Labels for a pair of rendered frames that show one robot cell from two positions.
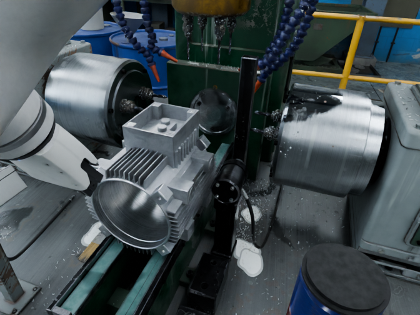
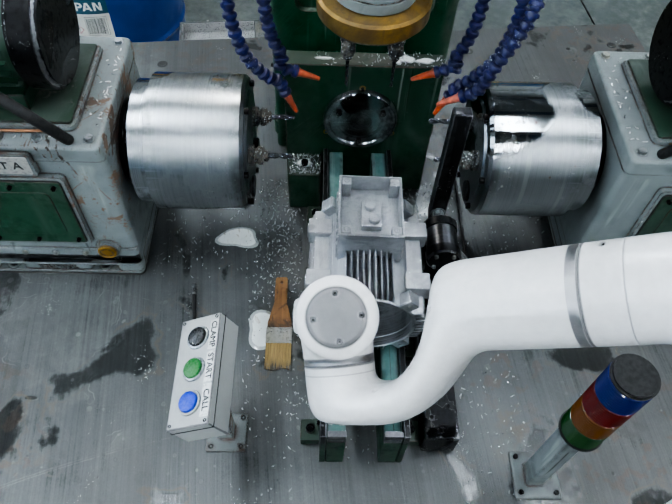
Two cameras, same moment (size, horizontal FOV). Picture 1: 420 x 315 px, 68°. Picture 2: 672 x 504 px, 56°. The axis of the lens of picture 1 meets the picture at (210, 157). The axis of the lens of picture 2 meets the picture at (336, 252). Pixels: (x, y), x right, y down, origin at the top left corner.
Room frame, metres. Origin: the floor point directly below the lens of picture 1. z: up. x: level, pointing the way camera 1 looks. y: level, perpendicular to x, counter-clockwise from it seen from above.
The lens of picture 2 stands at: (-0.04, 0.36, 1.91)
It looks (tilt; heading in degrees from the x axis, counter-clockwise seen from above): 55 degrees down; 339
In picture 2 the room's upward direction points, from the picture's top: 4 degrees clockwise
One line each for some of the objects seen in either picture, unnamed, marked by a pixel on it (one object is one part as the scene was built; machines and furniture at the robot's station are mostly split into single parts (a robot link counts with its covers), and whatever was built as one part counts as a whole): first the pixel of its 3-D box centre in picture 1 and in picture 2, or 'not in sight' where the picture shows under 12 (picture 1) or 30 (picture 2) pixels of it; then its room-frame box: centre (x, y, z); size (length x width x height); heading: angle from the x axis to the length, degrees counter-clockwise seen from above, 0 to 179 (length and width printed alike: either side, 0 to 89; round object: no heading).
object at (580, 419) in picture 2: not in sight; (598, 412); (0.14, -0.10, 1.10); 0.06 x 0.06 x 0.04
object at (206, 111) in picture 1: (213, 113); (360, 121); (0.83, 0.00, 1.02); 0.15 x 0.02 x 0.15; 72
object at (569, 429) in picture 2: not in sight; (586, 424); (0.14, -0.10, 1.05); 0.06 x 0.06 x 0.04
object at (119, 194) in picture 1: (156, 184); (365, 272); (0.49, 0.10, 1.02); 0.20 x 0.19 x 0.19; 161
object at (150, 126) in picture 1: (163, 134); (369, 219); (0.53, 0.09, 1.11); 0.12 x 0.11 x 0.07; 161
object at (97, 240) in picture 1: (111, 231); (279, 321); (0.55, 0.24, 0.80); 0.21 x 0.05 x 0.01; 163
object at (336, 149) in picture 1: (333, 142); (536, 149); (0.65, -0.29, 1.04); 0.41 x 0.25 x 0.25; 72
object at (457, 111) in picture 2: (243, 119); (448, 168); (0.58, -0.07, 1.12); 0.04 x 0.03 x 0.26; 162
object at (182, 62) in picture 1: (219, 117); (358, 114); (0.90, -0.02, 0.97); 0.30 x 0.11 x 0.34; 72
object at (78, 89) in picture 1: (89, 97); (172, 141); (0.85, 0.36, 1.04); 0.37 x 0.25 x 0.25; 72
